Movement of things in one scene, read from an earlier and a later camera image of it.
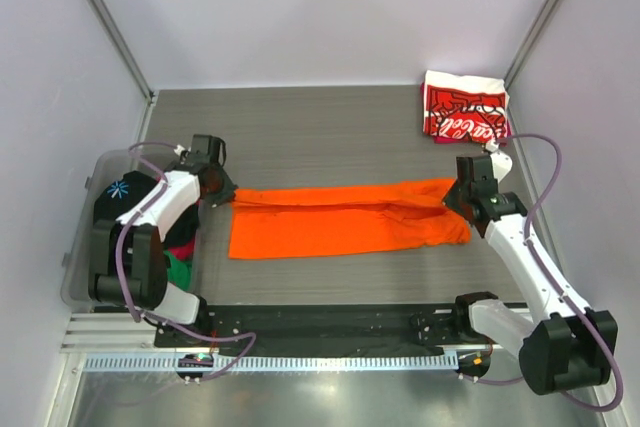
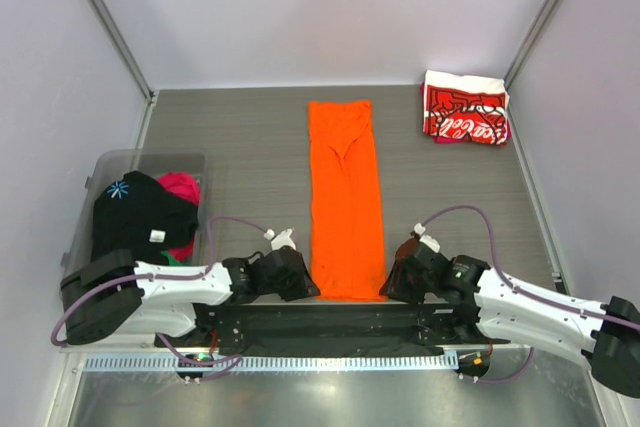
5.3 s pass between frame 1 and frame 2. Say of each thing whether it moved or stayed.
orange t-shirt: moved
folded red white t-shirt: stayed
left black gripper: moved
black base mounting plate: stayed
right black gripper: moved
